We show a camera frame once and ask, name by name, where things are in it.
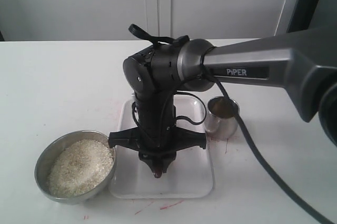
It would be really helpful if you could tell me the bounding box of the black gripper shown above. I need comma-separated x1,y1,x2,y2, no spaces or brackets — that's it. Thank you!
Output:
108,95,206,174

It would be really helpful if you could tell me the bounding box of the brown wooden spoon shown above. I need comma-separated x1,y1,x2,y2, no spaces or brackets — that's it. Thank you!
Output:
153,164,163,178

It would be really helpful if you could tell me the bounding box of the small steel cup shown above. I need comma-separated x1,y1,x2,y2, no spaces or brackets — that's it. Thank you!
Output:
204,96,240,140

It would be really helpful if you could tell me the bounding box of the steel bowl of rice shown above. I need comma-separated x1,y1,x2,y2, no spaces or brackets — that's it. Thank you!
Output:
34,130,117,205

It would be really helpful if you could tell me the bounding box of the white plastic tray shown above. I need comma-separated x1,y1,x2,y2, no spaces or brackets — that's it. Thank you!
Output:
108,96,214,199

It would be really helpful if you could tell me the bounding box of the white cabinet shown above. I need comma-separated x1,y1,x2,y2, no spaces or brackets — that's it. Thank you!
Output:
1,0,297,41

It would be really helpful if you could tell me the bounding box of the black cable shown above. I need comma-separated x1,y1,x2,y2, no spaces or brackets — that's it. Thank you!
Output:
128,23,337,224

